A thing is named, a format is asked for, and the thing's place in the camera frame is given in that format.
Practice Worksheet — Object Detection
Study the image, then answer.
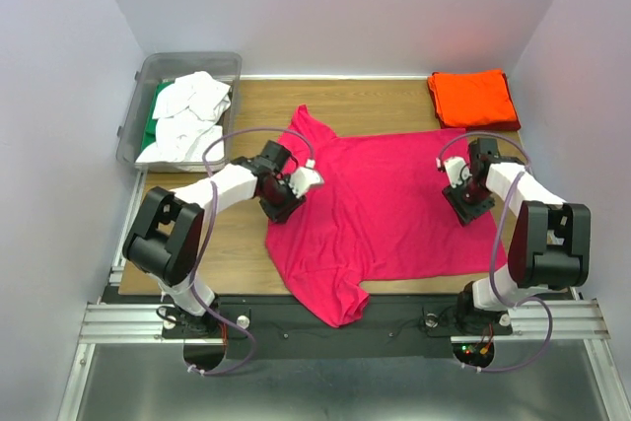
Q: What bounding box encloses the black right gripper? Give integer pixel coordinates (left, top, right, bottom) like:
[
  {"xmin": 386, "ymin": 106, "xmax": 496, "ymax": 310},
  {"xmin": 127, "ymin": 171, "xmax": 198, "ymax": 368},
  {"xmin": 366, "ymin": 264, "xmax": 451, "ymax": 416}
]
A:
[{"xmin": 441, "ymin": 175, "xmax": 494, "ymax": 227}]

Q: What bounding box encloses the clear plastic bin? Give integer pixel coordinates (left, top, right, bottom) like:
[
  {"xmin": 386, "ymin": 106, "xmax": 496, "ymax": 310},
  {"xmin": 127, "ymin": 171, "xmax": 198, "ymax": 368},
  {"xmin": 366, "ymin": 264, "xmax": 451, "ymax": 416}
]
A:
[{"xmin": 116, "ymin": 52, "xmax": 242, "ymax": 173}]

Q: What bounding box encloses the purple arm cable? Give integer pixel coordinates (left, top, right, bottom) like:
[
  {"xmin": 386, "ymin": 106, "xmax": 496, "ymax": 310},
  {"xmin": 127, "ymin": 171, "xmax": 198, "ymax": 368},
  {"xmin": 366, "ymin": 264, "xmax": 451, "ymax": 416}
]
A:
[
  {"xmin": 437, "ymin": 130, "xmax": 554, "ymax": 376},
  {"xmin": 185, "ymin": 126, "xmax": 318, "ymax": 377}
]

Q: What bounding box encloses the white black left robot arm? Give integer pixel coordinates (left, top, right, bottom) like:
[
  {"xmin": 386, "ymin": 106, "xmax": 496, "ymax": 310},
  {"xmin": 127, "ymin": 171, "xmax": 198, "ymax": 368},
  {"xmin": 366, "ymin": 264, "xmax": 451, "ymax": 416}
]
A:
[{"xmin": 122, "ymin": 141, "xmax": 306, "ymax": 336}]

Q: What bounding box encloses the small electronics board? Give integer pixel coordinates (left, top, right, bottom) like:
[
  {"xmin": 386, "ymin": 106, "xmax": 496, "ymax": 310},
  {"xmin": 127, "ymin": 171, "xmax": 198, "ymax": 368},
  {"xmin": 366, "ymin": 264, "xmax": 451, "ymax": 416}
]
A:
[{"xmin": 458, "ymin": 342, "xmax": 494, "ymax": 361}]

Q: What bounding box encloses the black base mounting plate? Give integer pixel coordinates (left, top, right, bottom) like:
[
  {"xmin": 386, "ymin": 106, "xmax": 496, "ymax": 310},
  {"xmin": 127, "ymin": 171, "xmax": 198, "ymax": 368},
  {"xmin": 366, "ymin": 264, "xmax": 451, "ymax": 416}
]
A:
[{"xmin": 164, "ymin": 294, "xmax": 512, "ymax": 370}]

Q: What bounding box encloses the white t shirt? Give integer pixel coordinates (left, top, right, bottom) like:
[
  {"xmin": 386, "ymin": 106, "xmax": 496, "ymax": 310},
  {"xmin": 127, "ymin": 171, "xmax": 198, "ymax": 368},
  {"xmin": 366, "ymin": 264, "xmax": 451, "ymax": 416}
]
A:
[{"xmin": 136, "ymin": 71, "xmax": 231, "ymax": 164}]

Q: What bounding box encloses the dark red folded t shirt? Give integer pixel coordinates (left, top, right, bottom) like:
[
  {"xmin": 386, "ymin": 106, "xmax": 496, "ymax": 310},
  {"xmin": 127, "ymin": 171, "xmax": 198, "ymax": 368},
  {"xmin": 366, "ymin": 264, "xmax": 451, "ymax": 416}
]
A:
[{"xmin": 427, "ymin": 71, "xmax": 523, "ymax": 133}]

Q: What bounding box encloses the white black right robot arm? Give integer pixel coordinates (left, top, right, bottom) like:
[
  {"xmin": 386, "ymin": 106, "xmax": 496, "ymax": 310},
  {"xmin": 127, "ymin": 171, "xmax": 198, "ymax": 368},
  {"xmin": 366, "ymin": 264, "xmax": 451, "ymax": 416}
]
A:
[{"xmin": 425, "ymin": 132, "xmax": 591, "ymax": 337}]

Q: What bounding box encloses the aluminium frame rail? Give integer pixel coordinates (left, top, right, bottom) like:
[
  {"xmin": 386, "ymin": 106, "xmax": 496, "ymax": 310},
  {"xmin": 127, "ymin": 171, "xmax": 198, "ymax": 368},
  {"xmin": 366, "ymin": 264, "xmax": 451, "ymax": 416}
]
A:
[{"xmin": 79, "ymin": 300, "xmax": 610, "ymax": 344}]

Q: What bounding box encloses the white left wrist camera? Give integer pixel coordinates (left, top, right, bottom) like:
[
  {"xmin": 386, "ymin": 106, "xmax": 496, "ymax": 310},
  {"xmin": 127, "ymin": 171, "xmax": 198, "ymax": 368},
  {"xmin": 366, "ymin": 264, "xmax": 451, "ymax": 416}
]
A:
[{"xmin": 289, "ymin": 159, "xmax": 324, "ymax": 198}]

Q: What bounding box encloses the pink t shirt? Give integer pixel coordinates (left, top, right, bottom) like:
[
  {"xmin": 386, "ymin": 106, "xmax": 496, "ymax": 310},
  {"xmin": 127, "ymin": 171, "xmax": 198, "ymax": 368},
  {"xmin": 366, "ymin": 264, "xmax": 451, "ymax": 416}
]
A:
[{"xmin": 265, "ymin": 105, "xmax": 496, "ymax": 327}]

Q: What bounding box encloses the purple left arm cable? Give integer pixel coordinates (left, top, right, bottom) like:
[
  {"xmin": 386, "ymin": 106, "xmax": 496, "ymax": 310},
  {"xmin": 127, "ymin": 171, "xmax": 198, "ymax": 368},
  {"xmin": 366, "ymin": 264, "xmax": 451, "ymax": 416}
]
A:
[{"xmin": 185, "ymin": 126, "xmax": 318, "ymax": 377}]

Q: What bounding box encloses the green t shirt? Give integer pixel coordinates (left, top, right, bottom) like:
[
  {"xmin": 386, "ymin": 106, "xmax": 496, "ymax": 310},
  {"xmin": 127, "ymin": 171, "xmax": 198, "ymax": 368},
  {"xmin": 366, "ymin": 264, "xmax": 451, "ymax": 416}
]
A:
[{"xmin": 140, "ymin": 81, "xmax": 173, "ymax": 152}]

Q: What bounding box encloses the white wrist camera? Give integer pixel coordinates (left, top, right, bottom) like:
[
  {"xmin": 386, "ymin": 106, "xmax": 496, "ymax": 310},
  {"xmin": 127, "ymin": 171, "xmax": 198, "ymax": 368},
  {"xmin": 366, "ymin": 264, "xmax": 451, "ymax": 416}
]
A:
[
  {"xmin": 289, "ymin": 159, "xmax": 324, "ymax": 198},
  {"xmin": 436, "ymin": 156, "xmax": 470, "ymax": 188}
]

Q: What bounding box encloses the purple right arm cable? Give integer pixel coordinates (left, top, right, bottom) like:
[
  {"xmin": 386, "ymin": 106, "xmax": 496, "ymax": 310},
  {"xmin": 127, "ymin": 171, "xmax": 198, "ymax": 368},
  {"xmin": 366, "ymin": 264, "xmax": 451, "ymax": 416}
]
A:
[{"xmin": 437, "ymin": 130, "xmax": 554, "ymax": 376}]

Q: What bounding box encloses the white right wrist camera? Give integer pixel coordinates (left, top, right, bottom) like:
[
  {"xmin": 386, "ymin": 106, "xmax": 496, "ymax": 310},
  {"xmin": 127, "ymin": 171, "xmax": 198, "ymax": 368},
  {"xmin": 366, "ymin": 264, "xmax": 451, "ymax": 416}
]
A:
[{"xmin": 436, "ymin": 156, "xmax": 470, "ymax": 188}]

